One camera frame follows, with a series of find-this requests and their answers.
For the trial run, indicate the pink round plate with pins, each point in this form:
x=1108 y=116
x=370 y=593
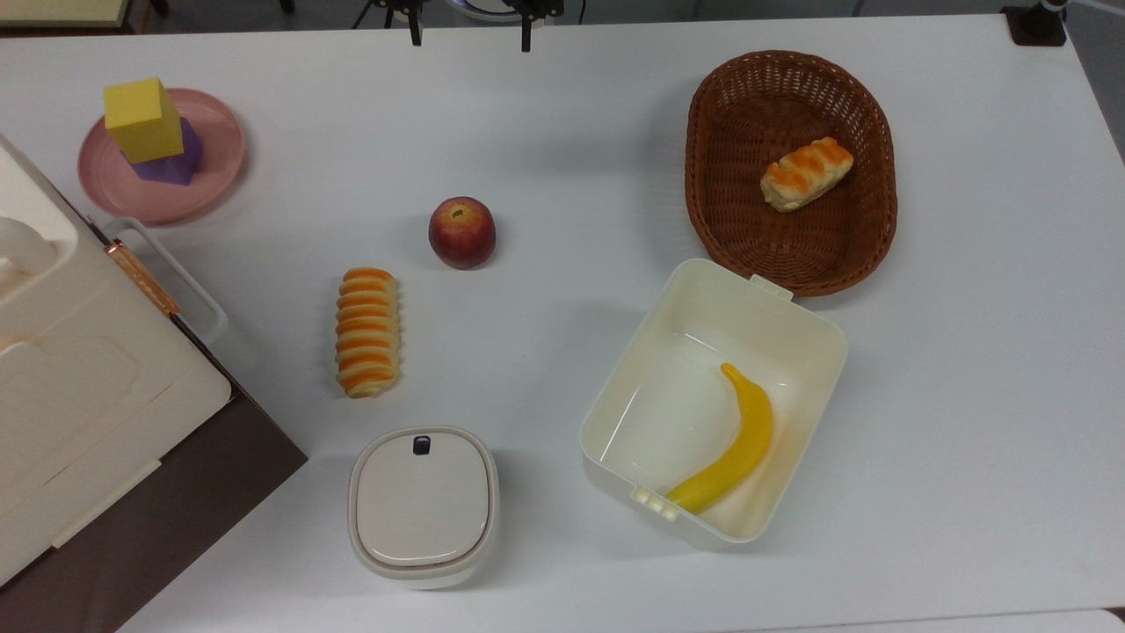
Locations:
x=220 y=141

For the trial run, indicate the purple foam block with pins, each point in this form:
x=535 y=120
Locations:
x=180 y=163

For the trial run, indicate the yellow foam cube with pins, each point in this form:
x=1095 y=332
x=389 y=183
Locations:
x=141 y=119

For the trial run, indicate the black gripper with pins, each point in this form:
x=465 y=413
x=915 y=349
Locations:
x=536 y=5

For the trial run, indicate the brown wicker basket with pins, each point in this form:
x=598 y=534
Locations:
x=747 y=114

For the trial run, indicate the small cream lidded bin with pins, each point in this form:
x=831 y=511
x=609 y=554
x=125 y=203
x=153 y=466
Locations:
x=422 y=505

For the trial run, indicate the short orange striped bread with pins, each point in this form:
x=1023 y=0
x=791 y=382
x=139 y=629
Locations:
x=806 y=174

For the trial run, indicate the open white plastic container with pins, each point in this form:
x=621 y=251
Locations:
x=668 y=413

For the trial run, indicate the black stand base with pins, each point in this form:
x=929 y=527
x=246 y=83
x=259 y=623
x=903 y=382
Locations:
x=1035 y=25

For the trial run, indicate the yellow banana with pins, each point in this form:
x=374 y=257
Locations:
x=751 y=431

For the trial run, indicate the beige wooden board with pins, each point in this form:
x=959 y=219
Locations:
x=53 y=10

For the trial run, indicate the copper latch strip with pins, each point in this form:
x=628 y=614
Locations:
x=141 y=277

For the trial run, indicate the red apple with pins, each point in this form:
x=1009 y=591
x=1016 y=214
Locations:
x=461 y=233

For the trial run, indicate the long orange striped bread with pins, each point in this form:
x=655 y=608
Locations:
x=367 y=332

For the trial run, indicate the dark brown cabinet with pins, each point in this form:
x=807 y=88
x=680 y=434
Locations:
x=176 y=501

